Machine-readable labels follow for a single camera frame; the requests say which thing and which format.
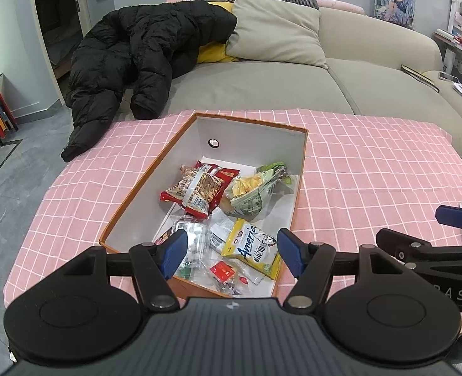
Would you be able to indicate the dark book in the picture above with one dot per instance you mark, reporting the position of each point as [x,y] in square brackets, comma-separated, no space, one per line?
[419,75]

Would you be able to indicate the green snack packet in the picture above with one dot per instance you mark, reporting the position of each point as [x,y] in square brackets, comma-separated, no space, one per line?
[272,167]

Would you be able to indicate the orange cardboard box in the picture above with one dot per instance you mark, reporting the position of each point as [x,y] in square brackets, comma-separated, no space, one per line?
[254,141]

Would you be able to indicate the clear packet of white balls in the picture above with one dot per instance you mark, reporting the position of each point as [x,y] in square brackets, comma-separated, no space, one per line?
[193,235]

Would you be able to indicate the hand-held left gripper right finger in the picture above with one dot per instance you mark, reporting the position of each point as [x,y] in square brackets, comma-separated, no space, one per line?
[291,252]

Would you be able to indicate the pink checked tablecloth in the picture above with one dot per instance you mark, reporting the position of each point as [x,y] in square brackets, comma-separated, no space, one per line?
[372,164]

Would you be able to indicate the potato chips bag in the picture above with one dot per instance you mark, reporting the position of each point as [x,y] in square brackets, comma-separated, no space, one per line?
[246,194]

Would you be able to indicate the yellow white snack packet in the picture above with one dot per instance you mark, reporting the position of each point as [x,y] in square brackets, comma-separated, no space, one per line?
[250,250]

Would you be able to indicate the pink blanket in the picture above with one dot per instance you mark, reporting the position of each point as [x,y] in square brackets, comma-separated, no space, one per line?
[340,4]

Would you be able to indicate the beige sofa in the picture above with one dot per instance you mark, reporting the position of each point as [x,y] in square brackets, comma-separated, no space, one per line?
[278,86]

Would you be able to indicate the white smartphone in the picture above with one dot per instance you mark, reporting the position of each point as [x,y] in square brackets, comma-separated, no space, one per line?
[448,76]

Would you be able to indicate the peanut snack packet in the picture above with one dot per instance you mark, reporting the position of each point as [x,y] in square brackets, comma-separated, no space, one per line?
[195,188]

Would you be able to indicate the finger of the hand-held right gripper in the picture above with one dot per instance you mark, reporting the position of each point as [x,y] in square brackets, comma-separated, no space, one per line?
[454,215]
[438,253]

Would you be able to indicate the yellow cushion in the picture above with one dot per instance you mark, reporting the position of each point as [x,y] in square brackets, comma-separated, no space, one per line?
[211,53]

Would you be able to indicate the long red wafer bar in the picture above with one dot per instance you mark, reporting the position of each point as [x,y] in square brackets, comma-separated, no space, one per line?
[163,239]

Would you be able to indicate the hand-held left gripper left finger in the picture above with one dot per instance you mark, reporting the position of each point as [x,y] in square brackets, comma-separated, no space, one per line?
[174,252]

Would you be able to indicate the clear packet of dates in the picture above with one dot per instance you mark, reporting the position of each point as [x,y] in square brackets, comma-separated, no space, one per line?
[223,272]

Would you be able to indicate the beige pillow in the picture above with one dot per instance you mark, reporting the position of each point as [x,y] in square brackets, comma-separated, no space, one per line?
[278,31]

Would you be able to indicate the anime print cushion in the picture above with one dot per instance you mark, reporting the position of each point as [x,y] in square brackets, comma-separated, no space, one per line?
[393,0]

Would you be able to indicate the black puffer jacket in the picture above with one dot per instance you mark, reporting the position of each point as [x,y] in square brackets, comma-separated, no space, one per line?
[144,43]

